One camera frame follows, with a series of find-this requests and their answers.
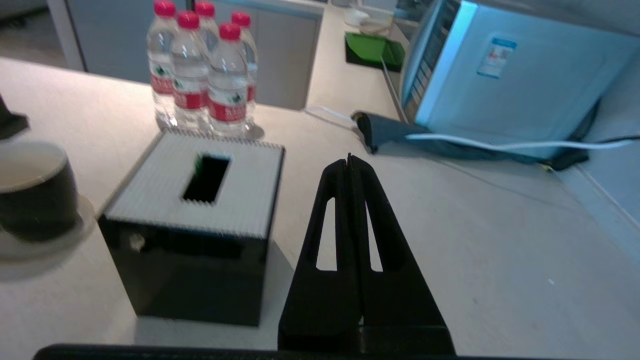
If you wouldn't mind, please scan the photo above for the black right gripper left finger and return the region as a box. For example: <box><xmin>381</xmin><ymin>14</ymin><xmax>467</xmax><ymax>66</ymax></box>
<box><xmin>278</xmin><ymin>158</ymin><xmax>362</xmax><ymax>353</ymax></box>

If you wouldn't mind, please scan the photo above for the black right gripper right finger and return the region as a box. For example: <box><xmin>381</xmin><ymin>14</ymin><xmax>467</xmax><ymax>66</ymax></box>
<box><xmin>348</xmin><ymin>153</ymin><xmax>457</xmax><ymax>355</ymax></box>

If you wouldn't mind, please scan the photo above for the black tissue box white lid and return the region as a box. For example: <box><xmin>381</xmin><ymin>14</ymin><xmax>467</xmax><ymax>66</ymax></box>
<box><xmin>97</xmin><ymin>129</ymin><xmax>287</xmax><ymax>328</ymax></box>

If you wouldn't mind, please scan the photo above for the clear water bottle red cap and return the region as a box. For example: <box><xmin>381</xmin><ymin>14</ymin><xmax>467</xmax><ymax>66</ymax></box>
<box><xmin>207</xmin><ymin>22</ymin><xmax>250</xmax><ymax>137</ymax></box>
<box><xmin>194</xmin><ymin>1</ymin><xmax>219</xmax><ymax>51</ymax></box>
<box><xmin>231</xmin><ymin>11</ymin><xmax>259</xmax><ymax>127</ymax></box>
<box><xmin>171</xmin><ymin>11</ymin><xmax>211</xmax><ymax>132</ymax></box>
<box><xmin>146</xmin><ymin>0</ymin><xmax>177</xmax><ymax>129</ymax></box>

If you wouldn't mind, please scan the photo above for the green cutting board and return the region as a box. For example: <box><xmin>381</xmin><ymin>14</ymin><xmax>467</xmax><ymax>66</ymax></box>
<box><xmin>344</xmin><ymin>31</ymin><xmax>406</xmax><ymax>73</ymax></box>

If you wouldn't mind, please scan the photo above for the silver microwave oven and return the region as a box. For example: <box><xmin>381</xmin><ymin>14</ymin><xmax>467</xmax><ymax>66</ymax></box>
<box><xmin>400</xmin><ymin>0</ymin><xmax>640</xmax><ymax>147</ymax></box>

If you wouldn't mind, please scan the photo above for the round translucent coaster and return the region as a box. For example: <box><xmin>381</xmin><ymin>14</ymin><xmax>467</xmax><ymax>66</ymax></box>
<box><xmin>0</xmin><ymin>195</ymin><xmax>97</xmax><ymax>261</ymax></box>

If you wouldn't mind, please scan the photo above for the white bowl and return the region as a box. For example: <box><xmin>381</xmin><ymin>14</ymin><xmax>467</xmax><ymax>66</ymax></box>
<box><xmin>345</xmin><ymin>7</ymin><xmax>372</xmax><ymax>27</ymax></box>

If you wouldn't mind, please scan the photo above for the black mug white inside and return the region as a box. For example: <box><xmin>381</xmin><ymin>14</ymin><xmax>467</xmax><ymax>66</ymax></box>
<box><xmin>0</xmin><ymin>141</ymin><xmax>81</xmax><ymax>244</ymax></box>

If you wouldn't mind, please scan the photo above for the white power cable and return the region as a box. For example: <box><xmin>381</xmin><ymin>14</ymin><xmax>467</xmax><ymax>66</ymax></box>
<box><xmin>305</xmin><ymin>106</ymin><xmax>640</xmax><ymax>152</ymax></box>

